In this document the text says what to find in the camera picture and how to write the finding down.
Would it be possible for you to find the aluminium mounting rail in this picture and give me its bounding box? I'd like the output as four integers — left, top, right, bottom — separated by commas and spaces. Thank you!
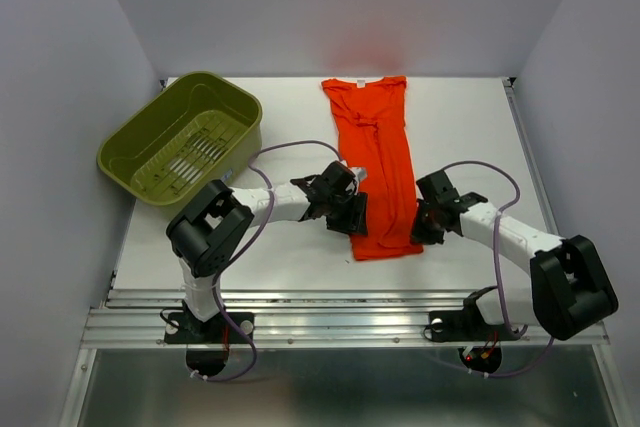
82, 289, 609, 348

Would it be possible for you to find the orange t shirt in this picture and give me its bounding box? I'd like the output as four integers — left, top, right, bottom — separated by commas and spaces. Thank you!
321, 76, 423, 261

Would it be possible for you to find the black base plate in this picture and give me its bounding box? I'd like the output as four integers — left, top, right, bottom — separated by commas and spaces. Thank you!
159, 309, 248, 346
422, 310, 519, 343

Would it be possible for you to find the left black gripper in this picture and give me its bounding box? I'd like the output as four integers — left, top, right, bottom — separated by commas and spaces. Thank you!
323, 190, 367, 238

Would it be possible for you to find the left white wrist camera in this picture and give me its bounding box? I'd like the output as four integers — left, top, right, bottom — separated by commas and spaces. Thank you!
348, 167, 367, 183

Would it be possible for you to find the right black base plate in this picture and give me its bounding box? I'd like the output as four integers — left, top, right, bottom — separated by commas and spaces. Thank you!
422, 310, 519, 343

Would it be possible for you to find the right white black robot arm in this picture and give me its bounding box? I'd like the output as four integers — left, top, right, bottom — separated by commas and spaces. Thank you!
411, 170, 619, 343

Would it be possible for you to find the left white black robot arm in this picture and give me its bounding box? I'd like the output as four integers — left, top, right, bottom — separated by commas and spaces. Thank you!
163, 161, 368, 341

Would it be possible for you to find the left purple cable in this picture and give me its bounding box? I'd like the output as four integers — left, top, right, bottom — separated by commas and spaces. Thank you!
188, 140, 346, 382

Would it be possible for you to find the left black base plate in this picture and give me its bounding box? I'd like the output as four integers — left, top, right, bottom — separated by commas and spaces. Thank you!
159, 309, 248, 346

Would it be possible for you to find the olive green plastic basket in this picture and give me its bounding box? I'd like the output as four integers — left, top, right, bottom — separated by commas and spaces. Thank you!
97, 71, 263, 210

